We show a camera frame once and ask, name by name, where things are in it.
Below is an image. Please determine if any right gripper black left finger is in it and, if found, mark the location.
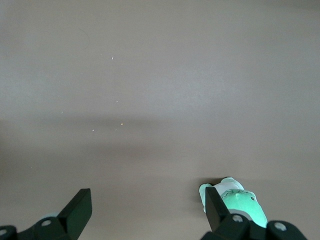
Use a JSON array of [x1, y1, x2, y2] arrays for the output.
[[0, 188, 93, 240]]

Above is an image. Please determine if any brown table cover sheet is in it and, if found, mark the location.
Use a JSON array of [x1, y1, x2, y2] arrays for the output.
[[0, 0, 320, 240]]

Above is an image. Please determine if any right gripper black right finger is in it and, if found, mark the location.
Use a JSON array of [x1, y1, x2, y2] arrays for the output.
[[201, 186, 307, 240]]

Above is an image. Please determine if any green dinosaur plush toy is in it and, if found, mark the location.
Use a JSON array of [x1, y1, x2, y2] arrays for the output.
[[198, 176, 269, 229]]

